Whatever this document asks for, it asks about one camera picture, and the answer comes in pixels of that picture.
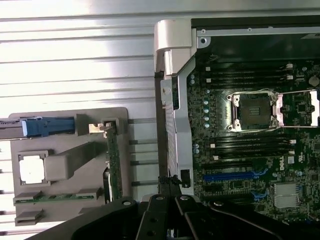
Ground hard disk with blue caddy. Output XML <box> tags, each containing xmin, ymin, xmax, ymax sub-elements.
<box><xmin>0</xmin><ymin>115</ymin><xmax>76</xmax><ymax>141</ymax></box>

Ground CPU socket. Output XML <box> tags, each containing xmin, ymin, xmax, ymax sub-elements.
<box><xmin>226</xmin><ymin>91</ymin><xmax>281</xmax><ymax>132</ymax></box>

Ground green motherboard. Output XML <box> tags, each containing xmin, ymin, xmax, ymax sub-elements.
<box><xmin>187</xmin><ymin>57</ymin><xmax>320</xmax><ymax>226</ymax></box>

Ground grey parts rack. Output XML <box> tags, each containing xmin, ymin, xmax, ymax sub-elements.
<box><xmin>8</xmin><ymin>107</ymin><xmax>133</xmax><ymax>227</ymax></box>

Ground RAM slot with white latches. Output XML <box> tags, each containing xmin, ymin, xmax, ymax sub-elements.
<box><xmin>209</xmin><ymin>138</ymin><xmax>297</xmax><ymax>149</ymax></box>
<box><xmin>205</xmin><ymin>63</ymin><xmax>294</xmax><ymax>72</ymax></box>
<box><xmin>206</xmin><ymin>74</ymin><xmax>295</xmax><ymax>84</ymax></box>

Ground silver chipset heatsink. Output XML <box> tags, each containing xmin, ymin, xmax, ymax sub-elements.
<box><xmin>273</xmin><ymin>182</ymin><xmax>298</xmax><ymax>208</ymax></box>

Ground metal socket cover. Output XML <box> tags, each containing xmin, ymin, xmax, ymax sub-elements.
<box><xmin>274</xmin><ymin>88</ymin><xmax>320</xmax><ymax>128</ymax></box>

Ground blue expansion slot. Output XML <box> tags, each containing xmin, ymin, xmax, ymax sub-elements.
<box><xmin>203</xmin><ymin>169</ymin><xmax>270</xmax><ymax>184</ymax></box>

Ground silver CPU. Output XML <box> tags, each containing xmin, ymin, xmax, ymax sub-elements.
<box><xmin>18</xmin><ymin>154</ymin><xmax>46</xmax><ymax>185</ymax></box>

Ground open dark PC case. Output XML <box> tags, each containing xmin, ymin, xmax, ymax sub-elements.
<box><xmin>152</xmin><ymin>17</ymin><xmax>320</xmax><ymax>240</ymax></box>

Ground long black expansion slot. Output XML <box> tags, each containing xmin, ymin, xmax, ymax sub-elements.
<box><xmin>199</xmin><ymin>195</ymin><xmax>270</xmax><ymax>205</ymax></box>
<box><xmin>201</xmin><ymin>161</ymin><xmax>255</xmax><ymax>170</ymax></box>

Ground short black expansion slot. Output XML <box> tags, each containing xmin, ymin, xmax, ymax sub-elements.
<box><xmin>204</xmin><ymin>184</ymin><xmax>225</xmax><ymax>193</ymax></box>

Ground silver socket locking lever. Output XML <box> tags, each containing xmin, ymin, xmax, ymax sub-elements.
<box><xmin>228</xmin><ymin>87</ymin><xmax>277</xmax><ymax>95</ymax></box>

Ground silver coin cell battery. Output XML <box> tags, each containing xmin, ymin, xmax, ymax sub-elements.
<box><xmin>307</xmin><ymin>74</ymin><xmax>320</xmax><ymax>86</ymax></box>

